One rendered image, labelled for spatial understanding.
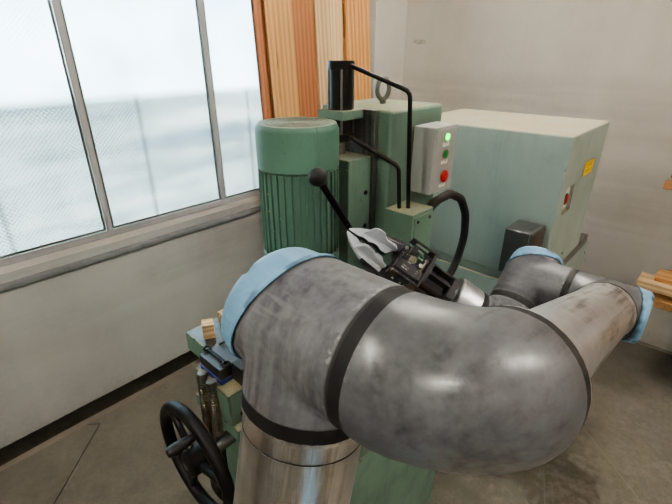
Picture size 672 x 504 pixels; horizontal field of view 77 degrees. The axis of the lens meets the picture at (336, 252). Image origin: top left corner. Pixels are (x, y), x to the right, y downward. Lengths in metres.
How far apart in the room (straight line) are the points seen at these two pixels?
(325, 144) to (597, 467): 1.92
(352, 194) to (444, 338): 0.74
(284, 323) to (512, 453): 0.17
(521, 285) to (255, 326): 0.57
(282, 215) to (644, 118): 2.35
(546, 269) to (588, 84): 2.20
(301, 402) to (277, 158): 0.60
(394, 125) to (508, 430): 0.80
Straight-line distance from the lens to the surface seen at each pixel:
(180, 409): 1.01
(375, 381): 0.27
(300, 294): 0.32
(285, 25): 2.43
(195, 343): 1.30
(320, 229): 0.91
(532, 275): 0.83
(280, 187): 0.88
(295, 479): 0.38
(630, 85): 2.92
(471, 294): 0.76
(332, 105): 1.00
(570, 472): 2.30
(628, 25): 2.93
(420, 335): 0.27
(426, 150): 1.05
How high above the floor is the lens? 1.63
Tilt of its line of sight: 25 degrees down
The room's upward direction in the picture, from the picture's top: straight up
